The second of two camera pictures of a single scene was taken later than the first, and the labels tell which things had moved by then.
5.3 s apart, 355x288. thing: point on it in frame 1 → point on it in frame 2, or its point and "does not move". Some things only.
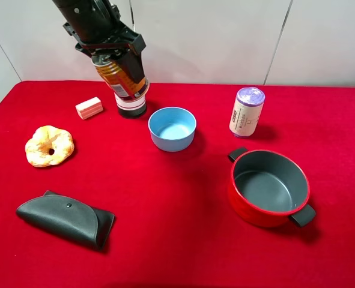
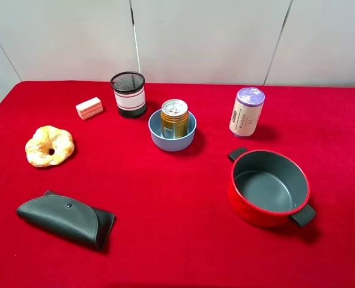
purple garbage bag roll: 247,111 does not move
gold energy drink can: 117,80 → 175,119
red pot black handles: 267,188 does not move
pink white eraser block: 89,108 does not move
